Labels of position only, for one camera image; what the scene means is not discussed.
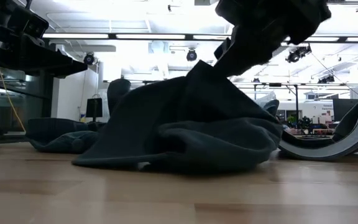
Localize yellow hanging cable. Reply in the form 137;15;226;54
0;67;27;132

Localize black computer monitor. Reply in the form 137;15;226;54
85;98;104;123
333;98;358;122

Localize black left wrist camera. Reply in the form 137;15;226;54
7;5;50;40

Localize black metal rig frame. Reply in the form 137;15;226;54
234;82;352;121

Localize black aluminium table frame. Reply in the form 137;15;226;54
0;130;29;144

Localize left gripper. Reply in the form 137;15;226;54
0;34;88;77

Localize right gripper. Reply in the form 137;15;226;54
213;0;332;78

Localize black ceiling spotlight cluster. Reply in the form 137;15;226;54
317;74;336;84
285;44;313;64

